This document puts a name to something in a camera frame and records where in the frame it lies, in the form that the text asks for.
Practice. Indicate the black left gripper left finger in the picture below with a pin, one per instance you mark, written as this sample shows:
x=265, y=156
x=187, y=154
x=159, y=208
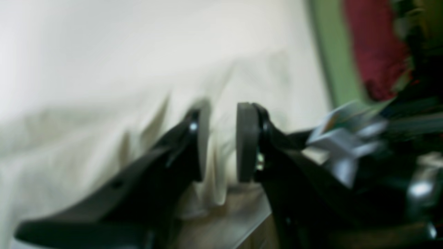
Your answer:
x=136, y=208

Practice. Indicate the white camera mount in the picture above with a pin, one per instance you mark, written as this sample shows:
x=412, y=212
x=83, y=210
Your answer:
x=348, y=133

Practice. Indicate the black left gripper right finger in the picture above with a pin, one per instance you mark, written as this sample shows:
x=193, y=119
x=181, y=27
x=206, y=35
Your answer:
x=394, y=202

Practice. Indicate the beige t-shirt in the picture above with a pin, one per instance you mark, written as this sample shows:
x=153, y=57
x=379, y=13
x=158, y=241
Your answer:
x=53, y=158

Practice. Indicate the red cloth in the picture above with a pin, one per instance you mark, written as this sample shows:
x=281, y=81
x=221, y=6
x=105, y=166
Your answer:
x=379, y=53

